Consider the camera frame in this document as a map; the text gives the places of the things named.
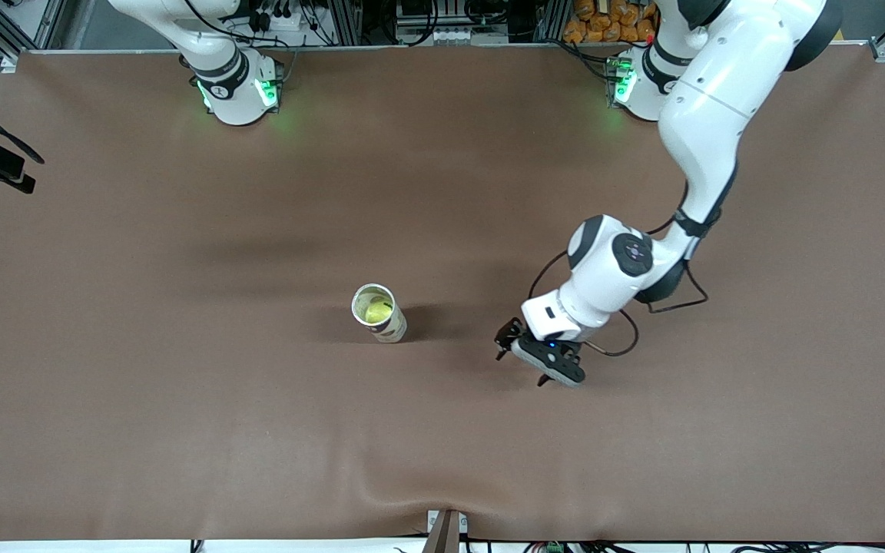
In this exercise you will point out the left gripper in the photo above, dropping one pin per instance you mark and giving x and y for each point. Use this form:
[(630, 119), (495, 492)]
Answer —
[(505, 336)]

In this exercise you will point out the white terminal block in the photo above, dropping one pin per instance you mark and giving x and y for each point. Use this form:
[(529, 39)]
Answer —
[(465, 36)]

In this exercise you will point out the green terminal connector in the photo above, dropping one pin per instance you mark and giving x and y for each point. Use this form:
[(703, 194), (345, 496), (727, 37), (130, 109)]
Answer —
[(554, 548)]

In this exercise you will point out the white power strip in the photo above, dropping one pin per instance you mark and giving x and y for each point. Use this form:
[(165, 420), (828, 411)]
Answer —
[(296, 34)]

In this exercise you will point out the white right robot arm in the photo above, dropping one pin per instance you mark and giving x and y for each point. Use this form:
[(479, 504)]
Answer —
[(235, 100)]

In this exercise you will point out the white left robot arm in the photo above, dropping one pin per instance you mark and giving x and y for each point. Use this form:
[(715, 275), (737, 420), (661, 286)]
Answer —
[(711, 107)]

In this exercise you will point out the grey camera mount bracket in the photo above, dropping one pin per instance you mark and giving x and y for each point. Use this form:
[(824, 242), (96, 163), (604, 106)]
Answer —
[(446, 534)]

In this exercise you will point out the orange snack bag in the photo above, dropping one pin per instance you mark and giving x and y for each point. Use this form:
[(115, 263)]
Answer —
[(611, 23)]

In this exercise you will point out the brown table mat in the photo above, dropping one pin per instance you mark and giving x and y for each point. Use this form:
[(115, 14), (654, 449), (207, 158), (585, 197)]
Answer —
[(181, 346)]

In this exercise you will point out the Wilson tennis ball can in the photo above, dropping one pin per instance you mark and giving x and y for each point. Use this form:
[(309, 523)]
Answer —
[(390, 330)]

